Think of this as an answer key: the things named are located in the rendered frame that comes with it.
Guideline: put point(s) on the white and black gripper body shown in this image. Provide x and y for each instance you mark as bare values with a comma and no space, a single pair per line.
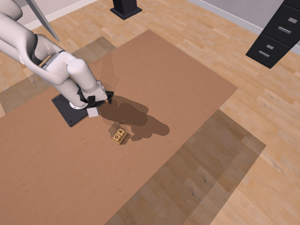
99,93

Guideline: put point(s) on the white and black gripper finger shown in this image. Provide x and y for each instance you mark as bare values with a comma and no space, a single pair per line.
109,95
83,99

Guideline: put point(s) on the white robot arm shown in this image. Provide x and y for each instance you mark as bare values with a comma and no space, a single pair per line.
31,50

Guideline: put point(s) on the tan wooden calendar cube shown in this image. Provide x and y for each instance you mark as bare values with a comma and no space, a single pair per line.
117,137
121,132

